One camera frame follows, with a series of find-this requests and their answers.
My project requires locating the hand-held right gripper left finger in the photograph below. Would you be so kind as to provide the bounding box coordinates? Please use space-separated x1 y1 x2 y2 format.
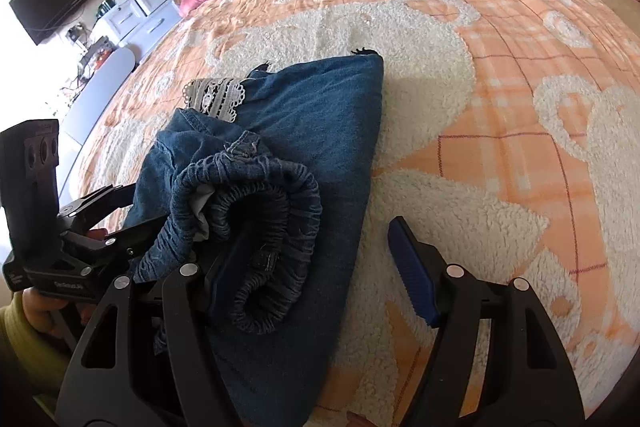
55 232 252 427

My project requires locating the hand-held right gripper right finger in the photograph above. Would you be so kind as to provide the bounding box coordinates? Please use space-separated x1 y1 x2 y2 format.
389 216 586 427

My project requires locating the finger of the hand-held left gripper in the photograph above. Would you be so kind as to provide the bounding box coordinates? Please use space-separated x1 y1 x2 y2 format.
62 213 168 260
59 183 138 230

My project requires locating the person's left forearm yellow sleeve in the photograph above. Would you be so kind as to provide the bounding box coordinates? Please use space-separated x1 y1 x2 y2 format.
0 291 71 390

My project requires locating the person's left hand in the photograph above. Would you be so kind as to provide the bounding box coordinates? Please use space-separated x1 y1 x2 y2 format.
22 289 96 350

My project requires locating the clutter on desk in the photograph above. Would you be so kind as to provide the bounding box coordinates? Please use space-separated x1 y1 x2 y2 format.
47 22 118 118

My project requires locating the orange and white printed blanket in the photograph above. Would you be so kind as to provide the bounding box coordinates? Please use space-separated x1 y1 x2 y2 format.
60 0 640 427

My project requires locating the white dresser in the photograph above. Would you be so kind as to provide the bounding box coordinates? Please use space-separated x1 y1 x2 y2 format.
92 0 182 60

